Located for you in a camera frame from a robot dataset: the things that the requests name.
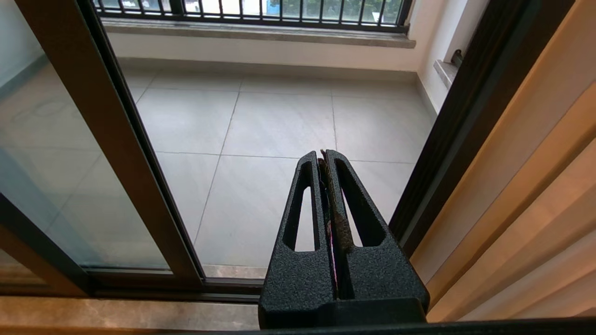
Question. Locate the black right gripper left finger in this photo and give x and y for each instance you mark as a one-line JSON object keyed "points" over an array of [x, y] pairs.
{"points": [[298, 279]]}

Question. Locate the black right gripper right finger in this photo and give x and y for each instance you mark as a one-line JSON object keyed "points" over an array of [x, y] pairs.
{"points": [[382, 274]]}

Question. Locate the brown-framed sliding glass door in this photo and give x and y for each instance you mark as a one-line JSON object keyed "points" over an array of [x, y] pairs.
{"points": [[109, 121]]}

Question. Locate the dark metal floor door track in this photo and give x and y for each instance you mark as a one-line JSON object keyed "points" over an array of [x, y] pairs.
{"points": [[233, 291]]}

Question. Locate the beige wooden door casing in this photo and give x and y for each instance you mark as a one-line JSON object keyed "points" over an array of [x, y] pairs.
{"points": [[535, 186]]}

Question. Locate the short grey stone window sill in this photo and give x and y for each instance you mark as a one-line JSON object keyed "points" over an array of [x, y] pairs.
{"points": [[445, 72]]}

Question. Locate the black short window railing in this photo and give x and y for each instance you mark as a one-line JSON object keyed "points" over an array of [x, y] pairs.
{"points": [[457, 59]]}

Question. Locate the long grey stone window sill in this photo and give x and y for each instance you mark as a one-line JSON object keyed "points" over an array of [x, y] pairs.
{"points": [[260, 33]]}

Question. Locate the black long window railing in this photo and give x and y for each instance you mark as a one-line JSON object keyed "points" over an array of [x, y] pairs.
{"points": [[279, 23]]}

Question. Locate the brown-framed fixed glass door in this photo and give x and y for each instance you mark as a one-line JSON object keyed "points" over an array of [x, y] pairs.
{"points": [[37, 274]]}

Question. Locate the dark door frame jamb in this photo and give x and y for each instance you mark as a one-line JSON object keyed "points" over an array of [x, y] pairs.
{"points": [[465, 121]]}

